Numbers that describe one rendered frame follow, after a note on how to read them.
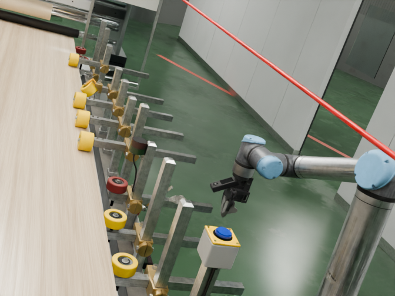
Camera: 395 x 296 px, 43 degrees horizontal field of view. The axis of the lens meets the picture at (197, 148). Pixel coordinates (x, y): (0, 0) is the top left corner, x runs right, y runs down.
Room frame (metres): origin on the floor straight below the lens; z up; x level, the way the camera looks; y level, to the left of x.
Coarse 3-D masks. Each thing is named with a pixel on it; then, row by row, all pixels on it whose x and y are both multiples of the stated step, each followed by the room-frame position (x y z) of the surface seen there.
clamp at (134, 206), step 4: (128, 188) 1.79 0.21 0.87; (128, 192) 1.76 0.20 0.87; (128, 196) 1.74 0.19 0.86; (128, 200) 1.73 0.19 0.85; (132, 200) 1.71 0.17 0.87; (136, 200) 1.72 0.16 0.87; (140, 200) 1.73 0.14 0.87; (128, 204) 1.70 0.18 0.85; (132, 204) 1.69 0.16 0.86; (136, 204) 1.70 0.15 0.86; (140, 204) 1.71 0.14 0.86; (128, 208) 1.71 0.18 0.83; (132, 208) 1.70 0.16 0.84; (136, 208) 1.70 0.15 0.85; (140, 208) 1.71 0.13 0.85; (132, 212) 1.70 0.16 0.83; (136, 212) 1.70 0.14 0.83
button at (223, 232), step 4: (216, 228) 1.04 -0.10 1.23; (220, 228) 1.04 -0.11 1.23; (224, 228) 1.05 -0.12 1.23; (216, 232) 1.03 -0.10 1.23; (220, 232) 1.03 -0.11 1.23; (224, 232) 1.03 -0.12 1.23; (228, 232) 1.04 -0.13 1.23; (220, 236) 1.02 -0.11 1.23; (224, 236) 1.02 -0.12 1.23; (228, 236) 1.02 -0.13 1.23
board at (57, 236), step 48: (0, 48) 2.95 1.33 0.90; (48, 48) 3.31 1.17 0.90; (0, 96) 2.21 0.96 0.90; (48, 96) 2.42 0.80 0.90; (0, 144) 1.74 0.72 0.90; (48, 144) 1.87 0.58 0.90; (0, 192) 1.42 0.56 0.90; (48, 192) 1.51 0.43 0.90; (96, 192) 1.62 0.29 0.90; (0, 240) 1.18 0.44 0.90; (48, 240) 1.25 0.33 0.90; (96, 240) 1.33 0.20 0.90; (0, 288) 1.00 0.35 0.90; (48, 288) 1.06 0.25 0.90; (96, 288) 1.12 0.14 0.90
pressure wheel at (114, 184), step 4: (108, 180) 1.73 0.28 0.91; (112, 180) 1.74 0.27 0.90; (116, 180) 1.75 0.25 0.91; (120, 180) 1.77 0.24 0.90; (124, 180) 1.77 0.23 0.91; (108, 184) 1.72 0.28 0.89; (112, 184) 1.71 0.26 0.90; (116, 184) 1.72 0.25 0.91; (120, 184) 1.73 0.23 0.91; (124, 184) 1.74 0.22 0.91; (108, 188) 1.72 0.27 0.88; (112, 188) 1.71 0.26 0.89; (116, 188) 1.71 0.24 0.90; (120, 188) 1.72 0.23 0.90; (124, 188) 1.73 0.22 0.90; (112, 192) 1.71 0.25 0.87; (116, 192) 1.71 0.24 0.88; (120, 192) 1.72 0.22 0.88; (124, 192) 1.73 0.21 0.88; (112, 204) 1.75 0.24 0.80
